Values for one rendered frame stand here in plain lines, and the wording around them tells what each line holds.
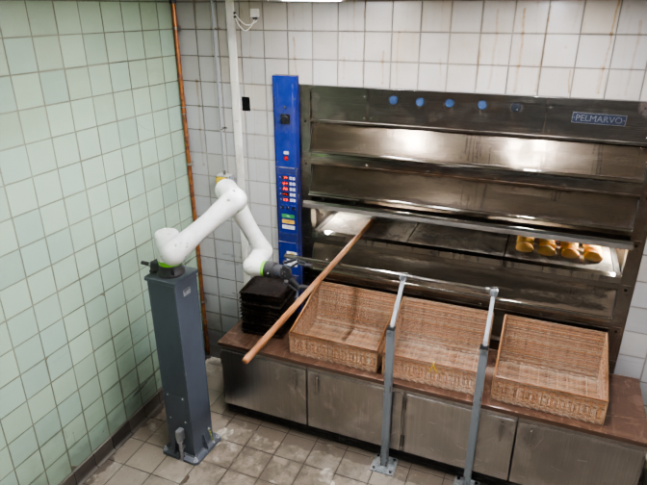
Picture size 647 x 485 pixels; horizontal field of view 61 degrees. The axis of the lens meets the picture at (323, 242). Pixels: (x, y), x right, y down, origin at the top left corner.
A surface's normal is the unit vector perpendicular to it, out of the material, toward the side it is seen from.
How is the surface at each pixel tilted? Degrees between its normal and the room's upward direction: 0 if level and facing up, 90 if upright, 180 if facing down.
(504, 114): 90
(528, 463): 90
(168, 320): 90
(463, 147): 70
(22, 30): 90
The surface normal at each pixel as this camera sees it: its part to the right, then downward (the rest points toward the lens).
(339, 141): -0.35, 0.02
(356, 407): -0.37, 0.37
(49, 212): 0.93, 0.14
